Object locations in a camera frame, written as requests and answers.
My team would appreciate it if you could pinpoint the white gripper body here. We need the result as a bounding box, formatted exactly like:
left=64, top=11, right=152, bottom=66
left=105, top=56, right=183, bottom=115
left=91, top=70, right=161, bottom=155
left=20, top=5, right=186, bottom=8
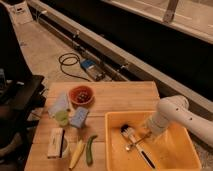
left=146, top=113, right=170, bottom=136

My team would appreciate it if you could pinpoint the blue and grey device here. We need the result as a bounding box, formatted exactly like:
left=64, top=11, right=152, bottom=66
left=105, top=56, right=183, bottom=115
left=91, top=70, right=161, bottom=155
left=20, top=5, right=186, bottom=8
left=80, top=59, right=105, bottom=81

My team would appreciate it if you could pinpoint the green toy cucumber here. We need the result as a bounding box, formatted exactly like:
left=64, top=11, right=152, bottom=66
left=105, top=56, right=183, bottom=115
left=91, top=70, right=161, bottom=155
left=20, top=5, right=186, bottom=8
left=86, top=135, right=98, bottom=166

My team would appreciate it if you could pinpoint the black chair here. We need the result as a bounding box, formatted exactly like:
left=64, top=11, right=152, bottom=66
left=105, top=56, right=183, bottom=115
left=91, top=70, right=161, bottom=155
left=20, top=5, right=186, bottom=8
left=0, top=2, right=46, bottom=161

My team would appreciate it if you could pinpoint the orange bowl with dark contents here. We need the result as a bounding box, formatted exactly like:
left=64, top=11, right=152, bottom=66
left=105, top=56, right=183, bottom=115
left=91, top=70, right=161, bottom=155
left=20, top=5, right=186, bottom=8
left=68, top=85, right=94, bottom=106

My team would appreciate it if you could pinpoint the black cable loop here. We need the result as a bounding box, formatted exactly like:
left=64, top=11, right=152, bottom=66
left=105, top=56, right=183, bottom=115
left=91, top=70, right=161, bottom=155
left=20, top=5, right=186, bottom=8
left=58, top=52, right=93, bottom=83

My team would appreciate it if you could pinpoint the white box on floor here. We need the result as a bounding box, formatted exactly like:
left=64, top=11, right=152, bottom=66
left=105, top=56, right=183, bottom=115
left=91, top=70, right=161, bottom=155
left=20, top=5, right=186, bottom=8
left=9, top=1, right=33, bottom=26

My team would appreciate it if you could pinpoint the yellow plastic tray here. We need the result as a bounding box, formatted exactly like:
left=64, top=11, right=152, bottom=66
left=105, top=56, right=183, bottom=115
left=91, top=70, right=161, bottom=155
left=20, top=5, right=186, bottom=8
left=105, top=111, right=201, bottom=171

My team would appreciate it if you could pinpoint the silver metal fork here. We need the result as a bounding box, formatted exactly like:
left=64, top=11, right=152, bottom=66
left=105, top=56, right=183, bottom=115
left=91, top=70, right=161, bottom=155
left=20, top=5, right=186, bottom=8
left=125, top=132, right=151, bottom=151

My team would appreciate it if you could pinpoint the dish brush white black handle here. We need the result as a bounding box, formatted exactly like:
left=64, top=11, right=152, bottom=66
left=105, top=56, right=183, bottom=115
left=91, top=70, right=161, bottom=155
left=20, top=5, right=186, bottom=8
left=120, top=124, right=155, bottom=169

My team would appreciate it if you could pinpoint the blue sponge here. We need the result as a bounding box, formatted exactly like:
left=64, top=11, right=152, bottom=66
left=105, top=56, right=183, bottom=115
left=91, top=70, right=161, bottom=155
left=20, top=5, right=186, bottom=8
left=70, top=107, right=89, bottom=129

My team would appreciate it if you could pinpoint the green plastic cup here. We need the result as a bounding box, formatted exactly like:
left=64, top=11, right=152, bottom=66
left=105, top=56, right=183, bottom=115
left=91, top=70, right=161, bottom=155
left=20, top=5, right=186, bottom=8
left=55, top=110, right=68, bottom=126

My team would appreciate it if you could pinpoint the white box with black stripe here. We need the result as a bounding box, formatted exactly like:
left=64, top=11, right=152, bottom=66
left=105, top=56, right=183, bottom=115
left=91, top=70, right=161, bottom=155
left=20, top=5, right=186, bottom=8
left=47, top=128, right=65, bottom=158

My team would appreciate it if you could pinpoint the clear plastic bag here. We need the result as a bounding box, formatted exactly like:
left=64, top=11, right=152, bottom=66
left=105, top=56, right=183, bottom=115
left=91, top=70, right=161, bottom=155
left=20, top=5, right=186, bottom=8
left=48, top=92, right=70, bottom=117

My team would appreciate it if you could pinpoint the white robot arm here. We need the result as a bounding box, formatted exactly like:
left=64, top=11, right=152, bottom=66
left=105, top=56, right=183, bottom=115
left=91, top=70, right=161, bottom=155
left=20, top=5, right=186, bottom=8
left=146, top=95, right=213, bottom=148

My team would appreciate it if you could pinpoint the metal floor rail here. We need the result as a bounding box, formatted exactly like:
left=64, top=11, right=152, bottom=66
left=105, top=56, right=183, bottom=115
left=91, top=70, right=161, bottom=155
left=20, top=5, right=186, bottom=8
left=27, top=0, right=213, bottom=114

